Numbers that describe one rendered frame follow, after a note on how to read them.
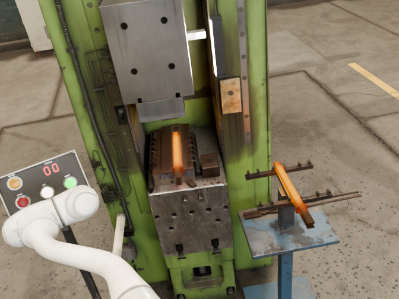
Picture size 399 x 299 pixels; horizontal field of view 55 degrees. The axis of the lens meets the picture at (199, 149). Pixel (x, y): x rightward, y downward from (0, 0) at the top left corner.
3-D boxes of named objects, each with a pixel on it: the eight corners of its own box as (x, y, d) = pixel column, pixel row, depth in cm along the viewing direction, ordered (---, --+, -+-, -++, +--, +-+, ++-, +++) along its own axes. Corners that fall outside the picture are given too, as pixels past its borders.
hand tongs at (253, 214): (358, 191, 193) (358, 189, 192) (362, 196, 190) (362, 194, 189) (242, 214, 189) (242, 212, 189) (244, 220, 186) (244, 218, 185)
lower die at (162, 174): (195, 180, 185) (193, 166, 180) (154, 185, 185) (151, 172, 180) (190, 134, 219) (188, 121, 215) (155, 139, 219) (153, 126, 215)
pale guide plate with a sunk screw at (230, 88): (241, 111, 180) (239, 78, 170) (222, 114, 179) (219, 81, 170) (240, 110, 181) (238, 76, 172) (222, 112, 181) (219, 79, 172)
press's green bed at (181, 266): (237, 299, 232) (233, 247, 205) (177, 307, 232) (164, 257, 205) (225, 232, 277) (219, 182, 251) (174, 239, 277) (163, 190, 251)
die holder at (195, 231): (233, 247, 205) (227, 183, 180) (163, 257, 205) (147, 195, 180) (219, 181, 251) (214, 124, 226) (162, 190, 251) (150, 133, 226)
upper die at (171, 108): (186, 116, 165) (182, 96, 159) (139, 123, 165) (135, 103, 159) (181, 77, 199) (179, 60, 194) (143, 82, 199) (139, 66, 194)
